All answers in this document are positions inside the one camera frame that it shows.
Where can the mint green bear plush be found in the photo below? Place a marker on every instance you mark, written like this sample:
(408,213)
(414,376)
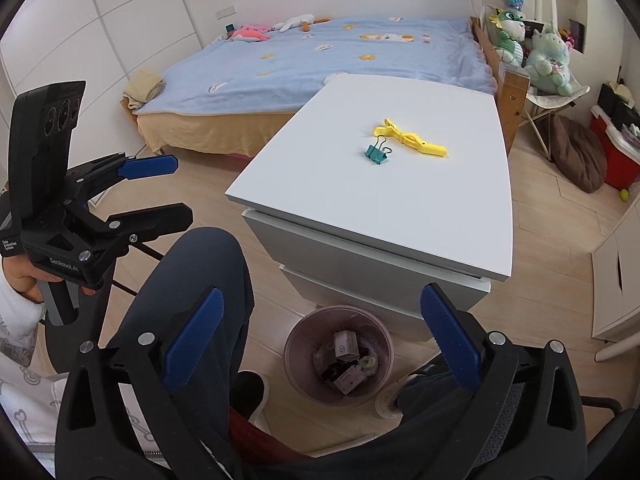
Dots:
(548,64)

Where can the red cooler box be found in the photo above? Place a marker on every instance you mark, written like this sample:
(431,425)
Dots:
(621,156)

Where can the white goose plush toy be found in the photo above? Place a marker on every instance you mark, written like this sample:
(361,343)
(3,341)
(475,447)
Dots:
(300,21)

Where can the pink plush toy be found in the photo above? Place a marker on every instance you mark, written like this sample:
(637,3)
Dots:
(249,33)

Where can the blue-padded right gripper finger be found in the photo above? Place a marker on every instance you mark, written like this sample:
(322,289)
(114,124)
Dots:
(94,436)
(524,420)

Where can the pink hair accessory card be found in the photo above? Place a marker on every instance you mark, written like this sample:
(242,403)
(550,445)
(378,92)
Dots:
(349,380)

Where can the white drawer cabinet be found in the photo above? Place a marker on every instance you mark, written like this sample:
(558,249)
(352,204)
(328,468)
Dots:
(616,280)

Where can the brown bean bag cushion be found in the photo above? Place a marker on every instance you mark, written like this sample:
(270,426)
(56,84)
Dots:
(578,153)

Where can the black plastic handle tool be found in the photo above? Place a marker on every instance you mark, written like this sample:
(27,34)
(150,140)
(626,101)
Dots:
(334,371)

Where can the white cotton socks box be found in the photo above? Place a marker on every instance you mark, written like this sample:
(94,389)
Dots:
(346,346)

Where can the beige folded blanket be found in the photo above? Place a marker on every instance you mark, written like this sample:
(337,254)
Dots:
(143,86)

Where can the bed with blue blanket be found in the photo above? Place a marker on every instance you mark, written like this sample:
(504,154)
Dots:
(232,97)

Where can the green dragon plush toy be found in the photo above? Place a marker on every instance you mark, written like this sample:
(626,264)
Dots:
(508,35)

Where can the white patterned sleeve forearm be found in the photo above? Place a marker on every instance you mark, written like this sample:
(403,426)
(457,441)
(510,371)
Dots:
(31,401)

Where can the person's left hand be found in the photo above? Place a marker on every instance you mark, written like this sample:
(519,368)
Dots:
(25,278)

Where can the white bedside table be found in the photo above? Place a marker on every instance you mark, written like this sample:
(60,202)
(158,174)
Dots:
(346,231)

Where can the white folding chair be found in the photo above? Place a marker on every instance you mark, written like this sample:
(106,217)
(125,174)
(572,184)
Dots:
(542,107)

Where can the yellow plastic hair clip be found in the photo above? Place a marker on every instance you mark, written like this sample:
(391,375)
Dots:
(411,140)

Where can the person's dark trouser legs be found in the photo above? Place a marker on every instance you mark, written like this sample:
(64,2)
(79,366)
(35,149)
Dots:
(431,406)

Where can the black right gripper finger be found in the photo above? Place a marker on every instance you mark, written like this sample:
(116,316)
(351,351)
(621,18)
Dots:
(139,227)

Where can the mauve round trash bin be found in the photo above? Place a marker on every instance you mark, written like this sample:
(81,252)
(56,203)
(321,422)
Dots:
(309,350)

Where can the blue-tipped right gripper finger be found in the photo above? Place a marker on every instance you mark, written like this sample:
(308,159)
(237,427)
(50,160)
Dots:
(140,168)

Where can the teal binder clip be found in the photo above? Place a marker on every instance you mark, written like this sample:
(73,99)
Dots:
(378,152)

